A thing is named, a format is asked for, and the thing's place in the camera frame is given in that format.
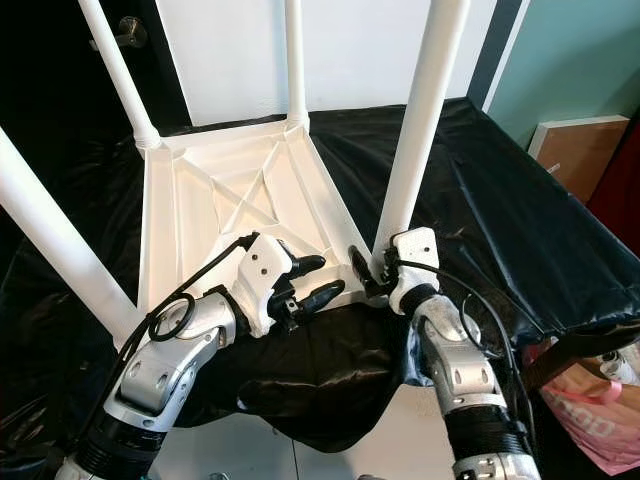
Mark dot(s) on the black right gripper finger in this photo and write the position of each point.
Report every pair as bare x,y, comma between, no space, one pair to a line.
361,266

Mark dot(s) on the white plastic table leg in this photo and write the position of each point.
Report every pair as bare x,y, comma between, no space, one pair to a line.
60,240
425,110
118,75
296,60

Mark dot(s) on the black plastic table cover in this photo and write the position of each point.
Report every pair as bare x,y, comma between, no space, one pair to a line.
520,230

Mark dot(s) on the brown wooden board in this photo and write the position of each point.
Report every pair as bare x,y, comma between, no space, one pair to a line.
575,155

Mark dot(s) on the dark red fabric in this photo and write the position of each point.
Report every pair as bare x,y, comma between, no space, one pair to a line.
618,185

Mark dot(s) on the pink plastic bag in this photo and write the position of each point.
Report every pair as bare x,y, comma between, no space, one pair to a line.
600,420

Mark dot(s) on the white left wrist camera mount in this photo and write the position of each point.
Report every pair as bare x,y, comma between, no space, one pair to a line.
268,275

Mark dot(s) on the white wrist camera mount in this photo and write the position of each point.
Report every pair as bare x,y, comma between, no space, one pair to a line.
268,275
415,250

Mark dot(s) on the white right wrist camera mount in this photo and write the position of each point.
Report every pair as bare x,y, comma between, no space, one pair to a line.
415,250

